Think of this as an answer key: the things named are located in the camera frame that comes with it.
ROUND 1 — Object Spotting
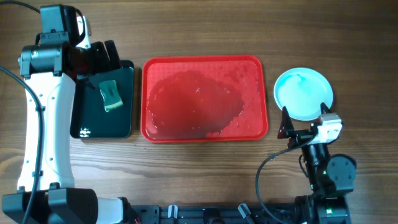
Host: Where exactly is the dark green water tray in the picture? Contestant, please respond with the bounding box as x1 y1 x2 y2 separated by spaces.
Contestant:
70 60 134 139

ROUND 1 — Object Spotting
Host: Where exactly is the white round plate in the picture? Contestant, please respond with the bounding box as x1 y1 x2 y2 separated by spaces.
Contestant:
274 67 334 121

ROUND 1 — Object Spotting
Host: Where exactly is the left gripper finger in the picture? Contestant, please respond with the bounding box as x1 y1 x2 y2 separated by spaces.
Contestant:
104 40 121 70
90 42 110 73

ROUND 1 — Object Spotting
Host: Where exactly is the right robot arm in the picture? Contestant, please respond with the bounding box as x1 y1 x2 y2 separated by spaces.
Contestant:
277 103 356 223

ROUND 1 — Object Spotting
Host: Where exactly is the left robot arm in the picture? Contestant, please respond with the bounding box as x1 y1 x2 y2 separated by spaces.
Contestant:
2 4 133 223

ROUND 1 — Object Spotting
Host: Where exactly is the left black cable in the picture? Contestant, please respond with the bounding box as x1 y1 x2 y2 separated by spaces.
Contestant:
0 0 46 224

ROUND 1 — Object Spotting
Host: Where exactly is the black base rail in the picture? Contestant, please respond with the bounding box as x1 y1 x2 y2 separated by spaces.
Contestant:
124 202 351 224

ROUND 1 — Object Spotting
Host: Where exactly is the green yellow sponge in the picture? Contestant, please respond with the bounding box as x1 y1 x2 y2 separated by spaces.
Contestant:
99 80 123 112

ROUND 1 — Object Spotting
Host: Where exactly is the red plastic tray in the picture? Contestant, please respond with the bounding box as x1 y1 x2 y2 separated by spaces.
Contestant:
141 55 269 143

